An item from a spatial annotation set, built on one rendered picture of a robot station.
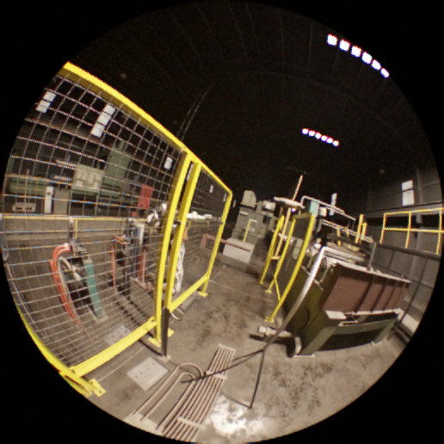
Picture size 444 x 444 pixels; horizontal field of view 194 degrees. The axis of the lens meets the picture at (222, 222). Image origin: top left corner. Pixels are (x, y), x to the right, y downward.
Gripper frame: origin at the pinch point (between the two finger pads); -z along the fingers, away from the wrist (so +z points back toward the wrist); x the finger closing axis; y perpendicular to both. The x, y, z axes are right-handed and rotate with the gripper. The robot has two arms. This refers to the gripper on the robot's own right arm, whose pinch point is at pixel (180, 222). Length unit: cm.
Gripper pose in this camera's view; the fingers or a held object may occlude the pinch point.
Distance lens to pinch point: 100.3
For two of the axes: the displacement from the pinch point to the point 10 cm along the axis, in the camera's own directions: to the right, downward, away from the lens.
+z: -9.2, -2.8, 2.7
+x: 2.8, 0.1, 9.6
